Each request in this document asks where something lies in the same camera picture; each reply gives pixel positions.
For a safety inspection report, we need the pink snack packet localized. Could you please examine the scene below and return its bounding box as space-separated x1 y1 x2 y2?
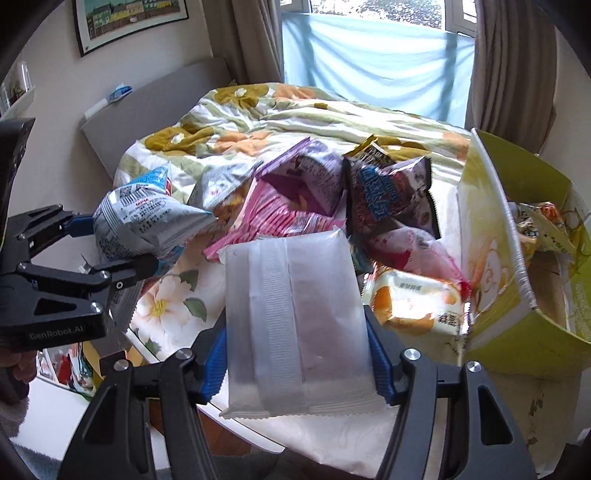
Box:
203 178 345 263

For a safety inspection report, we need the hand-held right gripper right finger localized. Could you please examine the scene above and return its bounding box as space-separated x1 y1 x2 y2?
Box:
364 305 539 480

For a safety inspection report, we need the grey headboard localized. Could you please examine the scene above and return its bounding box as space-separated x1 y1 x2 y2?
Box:
78 56 232 181

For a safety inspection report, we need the silver blue snack packet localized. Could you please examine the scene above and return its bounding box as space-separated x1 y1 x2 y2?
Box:
92 164 218 273

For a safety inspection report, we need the floral striped blanket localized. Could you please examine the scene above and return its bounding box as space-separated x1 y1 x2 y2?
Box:
113 82 476 195

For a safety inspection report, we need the dark cartoon snack packet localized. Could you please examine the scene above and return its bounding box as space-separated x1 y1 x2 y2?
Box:
344 143 441 241

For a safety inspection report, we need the blue window cloth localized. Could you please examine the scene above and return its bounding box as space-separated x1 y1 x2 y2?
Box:
281 13 476 127

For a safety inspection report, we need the orange white snack packet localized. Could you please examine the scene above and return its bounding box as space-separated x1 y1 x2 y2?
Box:
362 270 472 342

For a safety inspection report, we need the yellow snack packet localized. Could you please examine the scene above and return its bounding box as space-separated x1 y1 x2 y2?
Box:
344 135 391 160

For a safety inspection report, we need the framed wall poster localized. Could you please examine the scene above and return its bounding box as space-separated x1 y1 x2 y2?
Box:
74 0 190 58

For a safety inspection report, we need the colourful printed bag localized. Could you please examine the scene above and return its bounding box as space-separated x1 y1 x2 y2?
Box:
37 344 100 398

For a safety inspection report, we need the window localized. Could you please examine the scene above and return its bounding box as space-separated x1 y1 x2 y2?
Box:
277 0 481 38

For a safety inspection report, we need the yellow-green cardboard box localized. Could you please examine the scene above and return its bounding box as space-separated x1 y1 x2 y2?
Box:
457 128 591 374

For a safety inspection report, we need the floral tablecloth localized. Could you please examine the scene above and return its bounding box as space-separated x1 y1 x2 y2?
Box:
124 175 467 480

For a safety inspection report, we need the silver orange snack packet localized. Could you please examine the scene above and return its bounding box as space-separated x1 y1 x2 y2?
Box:
187 161 264 227

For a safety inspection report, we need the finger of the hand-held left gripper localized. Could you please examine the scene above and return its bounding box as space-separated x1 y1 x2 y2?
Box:
17 255 161 325
11 204 97 258

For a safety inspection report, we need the orange printed snack packet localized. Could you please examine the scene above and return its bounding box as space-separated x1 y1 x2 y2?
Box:
508 200 578 254

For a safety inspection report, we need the beige curtain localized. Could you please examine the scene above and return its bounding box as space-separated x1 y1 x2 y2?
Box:
466 0 561 155
203 0 284 86

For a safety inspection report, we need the purple snack packet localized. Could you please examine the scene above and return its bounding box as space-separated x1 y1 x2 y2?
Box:
256 137 347 217

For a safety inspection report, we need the red white snack packet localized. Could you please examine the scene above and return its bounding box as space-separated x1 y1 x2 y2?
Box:
365 226 472 296

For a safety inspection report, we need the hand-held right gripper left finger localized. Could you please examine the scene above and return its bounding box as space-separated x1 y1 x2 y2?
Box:
55 320 229 480

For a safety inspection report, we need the white translucent snack packet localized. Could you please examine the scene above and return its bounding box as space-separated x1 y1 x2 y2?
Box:
217 228 386 421

